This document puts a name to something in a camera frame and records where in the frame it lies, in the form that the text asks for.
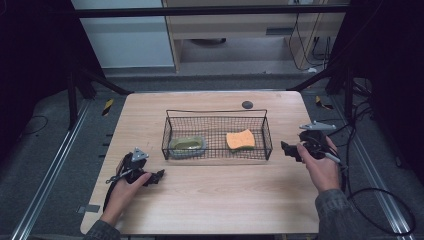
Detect black hanging desk cables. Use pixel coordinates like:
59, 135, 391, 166
287, 12, 332, 73

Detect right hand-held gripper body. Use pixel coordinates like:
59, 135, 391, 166
297, 120, 338, 161

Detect metal floor rail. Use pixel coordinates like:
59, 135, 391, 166
10, 99, 92, 240
332, 96, 417, 240

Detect hand-held gripper cable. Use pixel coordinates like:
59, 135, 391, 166
102, 168, 135, 213
323, 150, 350, 195

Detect black wire mesh basket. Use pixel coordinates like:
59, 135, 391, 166
161, 108, 274, 162

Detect yellow and green sponge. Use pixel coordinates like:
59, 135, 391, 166
225, 128, 257, 153

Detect white cabinet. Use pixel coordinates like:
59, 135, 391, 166
70, 0, 175, 69

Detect left hand-held gripper cable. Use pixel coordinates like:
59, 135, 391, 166
102, 168, 135, 213

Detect grey table bracket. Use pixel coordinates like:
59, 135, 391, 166
76, 203, 101, 214

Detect person's right hand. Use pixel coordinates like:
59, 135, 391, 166
295, 135, 342, 195

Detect thin black floor cable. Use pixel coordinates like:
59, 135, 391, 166
22, 114, 50, 136

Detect black metal stand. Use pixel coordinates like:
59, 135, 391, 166
65, 64, 134, 131
287, 64, 372, 125

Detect black floor cable loop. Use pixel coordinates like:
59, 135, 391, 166
313, 99, 418, 236

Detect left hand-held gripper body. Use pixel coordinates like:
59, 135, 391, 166
115, 146, 150, 185

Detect person's left hand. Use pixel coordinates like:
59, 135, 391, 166
99, 172, 153, 227

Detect right hand-held gripper cable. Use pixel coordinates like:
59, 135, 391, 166
323, 150, 350, 195

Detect yellow and black tape strip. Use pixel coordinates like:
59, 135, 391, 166
315, 95, 334, 111
101, 98, 115, 117

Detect black horizontal frame bar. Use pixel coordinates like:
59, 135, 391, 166
74, 4, 350, 19

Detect clear container with green food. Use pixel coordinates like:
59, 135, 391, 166
168, 135, 207, 158

